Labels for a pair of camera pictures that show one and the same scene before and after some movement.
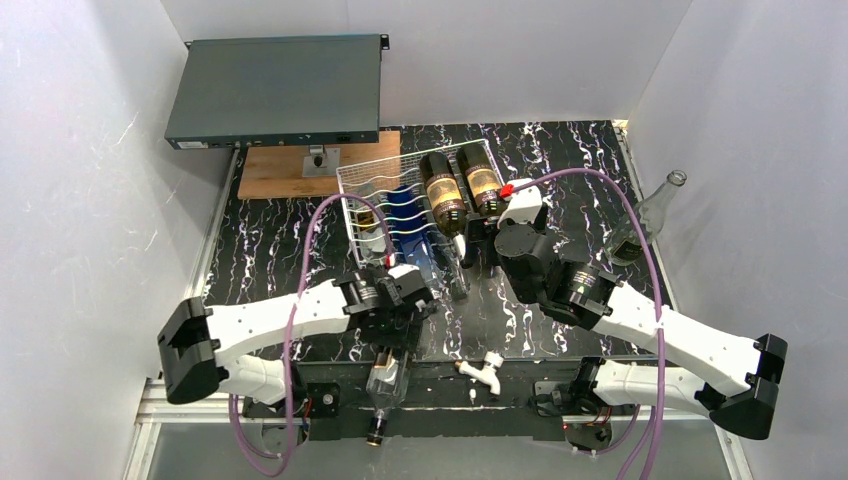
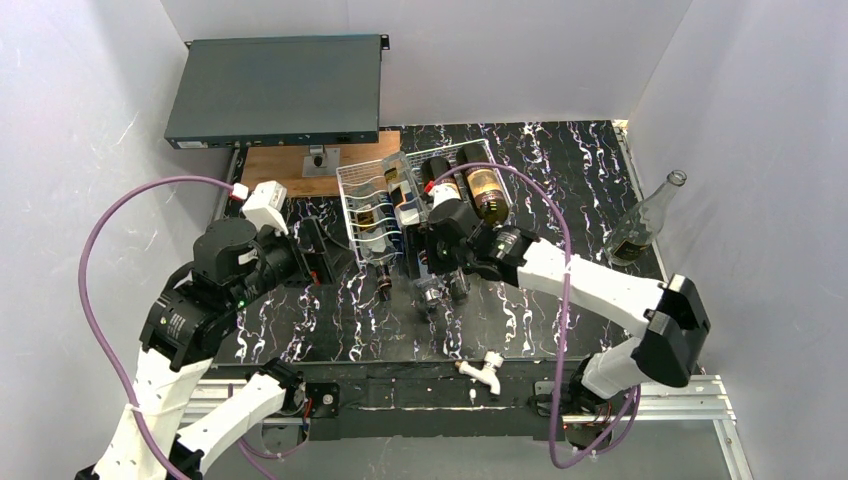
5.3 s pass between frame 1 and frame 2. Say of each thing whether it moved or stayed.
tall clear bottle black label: stayed
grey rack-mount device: stayed
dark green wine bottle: stayed
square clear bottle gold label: moved
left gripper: moved
